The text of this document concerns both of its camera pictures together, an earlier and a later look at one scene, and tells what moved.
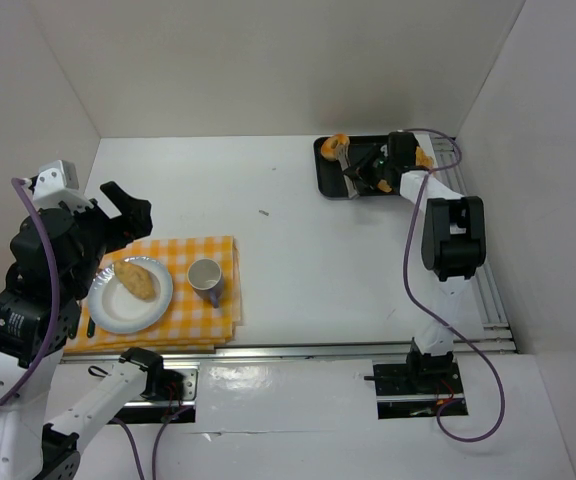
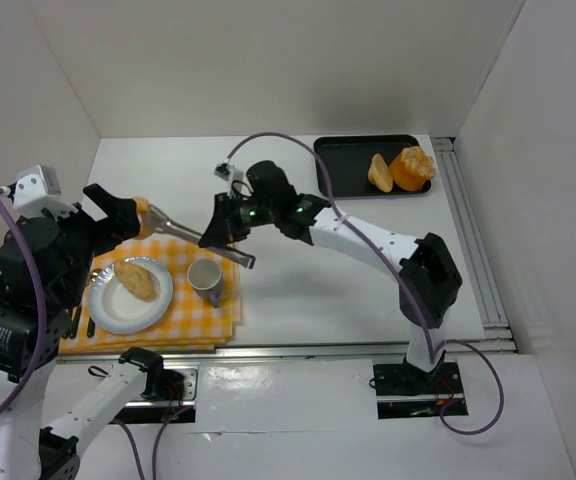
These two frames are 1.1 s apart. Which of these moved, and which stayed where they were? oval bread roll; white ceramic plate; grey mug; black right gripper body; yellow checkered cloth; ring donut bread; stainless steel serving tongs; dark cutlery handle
Moved: stainless steel serving tongs; black right gripper body; ring donut bread
Stayed: grey mug; dark cutlery handle; oval bread roll; white ceramic plate; yellow checkered cloth
